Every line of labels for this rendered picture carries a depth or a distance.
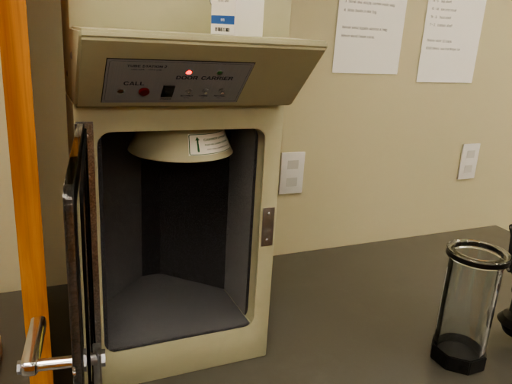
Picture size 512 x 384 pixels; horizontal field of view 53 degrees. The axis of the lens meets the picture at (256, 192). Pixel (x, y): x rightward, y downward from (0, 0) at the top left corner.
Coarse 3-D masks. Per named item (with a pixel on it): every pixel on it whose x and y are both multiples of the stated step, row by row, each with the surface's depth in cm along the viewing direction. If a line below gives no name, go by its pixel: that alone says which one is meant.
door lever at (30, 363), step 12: (36, 324) 55; (36, 336) 53; (24, 348) 51; (36, 348) 51; (24, 360) 49; (36, 360) 49; (48, 360) 50; (60, 360) 50; (24, 372) 49; (36, 372) 49
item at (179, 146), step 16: (144, 144) 81; (160, 144) 80; (176, 144) 80; (192, 144) 80; (208, 144) 82; (224, 144) 85; (160, 160) 80; (176, 160) 80; (192, 160) 80; (208, 160) 81
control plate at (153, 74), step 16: (112, 64) 62; (128, 64) 62; (144, 64) 63; (160, 64) 64; (176, 64) 64; (192, 64) 65; (208, 64) 66; (224, 64) 67; (240, 64) 68; (112, 80) 64; (128, 80) 65; (144, 80) 66; (160, 80) 66; (176, 80) 67; (192, 80) 68; (208, 80) 69; (224, 80) 70; (240, 80) 71; (112, 96) 67; (128, 96) 68; (144, 96) 69; (160, 96) 69; (176, 96) 70; (192, 96) 71; (208, 96) 72; (224, 96) 73
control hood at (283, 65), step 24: (72, 48) 64; (96, 48) 59; (120, 48) 60; (144, 48) 61; (168, 48) 62; (192, 48) 63; (216, 48) 64; (240, 48) 65; (264, 48) 66; (288, 48) 67; (312, 48) 69; (72, 72) 66; (96, 72) 62; (264, 72) 71; (288, 72) 72; (72, 96) 68; (96, 96) 66; (240, 96) 74; (264, 96) 76; (288, 96) 77
